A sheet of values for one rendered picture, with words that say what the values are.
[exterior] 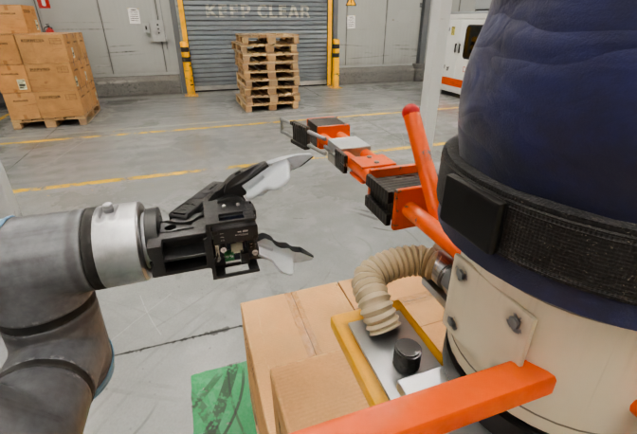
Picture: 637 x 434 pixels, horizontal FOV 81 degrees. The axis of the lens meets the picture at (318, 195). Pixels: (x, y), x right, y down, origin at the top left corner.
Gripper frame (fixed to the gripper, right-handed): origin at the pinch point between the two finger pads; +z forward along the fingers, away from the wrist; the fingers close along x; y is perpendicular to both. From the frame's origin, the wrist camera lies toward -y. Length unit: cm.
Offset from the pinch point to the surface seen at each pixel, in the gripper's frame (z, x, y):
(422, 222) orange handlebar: 10.9, 0.6, 9.2
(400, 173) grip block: 14.7, 1.8, -2.8
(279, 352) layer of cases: 2, -75, -45
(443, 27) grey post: 196, 18, -251
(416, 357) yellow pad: 4.6, -8.2, 19.9
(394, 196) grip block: 9.8, 2.0, 4.3
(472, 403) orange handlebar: 0.6, 1.0, 30.7
